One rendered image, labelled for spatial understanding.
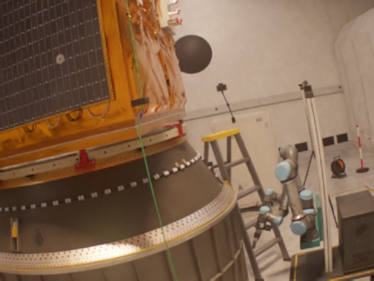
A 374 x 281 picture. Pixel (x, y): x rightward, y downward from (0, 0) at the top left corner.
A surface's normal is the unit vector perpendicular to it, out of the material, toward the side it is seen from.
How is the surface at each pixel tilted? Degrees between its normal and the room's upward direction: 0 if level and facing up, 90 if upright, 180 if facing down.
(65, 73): 90
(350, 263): 90
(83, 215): 62
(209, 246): 90
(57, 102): 90
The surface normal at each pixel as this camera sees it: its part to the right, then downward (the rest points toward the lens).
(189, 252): 0.69, -0.07
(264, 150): -0.07, 0.11
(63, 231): 0.02, -0.39
